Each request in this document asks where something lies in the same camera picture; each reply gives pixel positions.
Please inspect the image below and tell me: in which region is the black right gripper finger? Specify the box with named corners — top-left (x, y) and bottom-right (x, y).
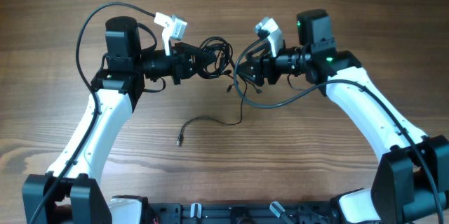
top-left (236, 60), bottom-right (263, 86)
top-left (245, 46), bottom-right (271, 58)

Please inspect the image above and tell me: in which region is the black cable bundle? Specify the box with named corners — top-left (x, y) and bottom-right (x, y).
top-left (177, 36), bottom-right (262, 147)

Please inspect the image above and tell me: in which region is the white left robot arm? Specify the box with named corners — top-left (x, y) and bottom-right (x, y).
top-left (22, 13), bottom-right (215, 223)

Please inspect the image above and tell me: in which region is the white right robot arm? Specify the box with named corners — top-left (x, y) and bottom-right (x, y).
top-left (234, 9), bottom-right (448, 223)

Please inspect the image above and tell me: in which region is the black right camera cable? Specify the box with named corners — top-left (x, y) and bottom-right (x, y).
top-left (232, 29), bottom-right (445, 224)

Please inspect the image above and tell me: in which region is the black camera cable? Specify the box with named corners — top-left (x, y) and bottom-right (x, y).
top-left (27, 1), bottom-right (157, 224)
top-left (232, 29), bottom-right (445, 224)

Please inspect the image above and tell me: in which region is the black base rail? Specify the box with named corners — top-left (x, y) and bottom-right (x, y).
top-left (149, 201), bottom-right (346, 224)

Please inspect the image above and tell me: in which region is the black left camera cable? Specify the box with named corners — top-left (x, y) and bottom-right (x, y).
top-left (27, 1), bottom-right (157, 224)

